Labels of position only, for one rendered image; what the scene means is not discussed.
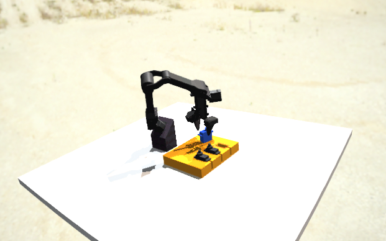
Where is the blue micro servo with brown cable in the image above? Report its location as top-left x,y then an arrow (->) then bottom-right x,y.
173,127 -> 214,151

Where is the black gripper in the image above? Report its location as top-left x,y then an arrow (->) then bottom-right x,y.
193,104 -> 218,135

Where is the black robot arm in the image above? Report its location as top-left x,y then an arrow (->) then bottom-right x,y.
140,70 -> 222,133

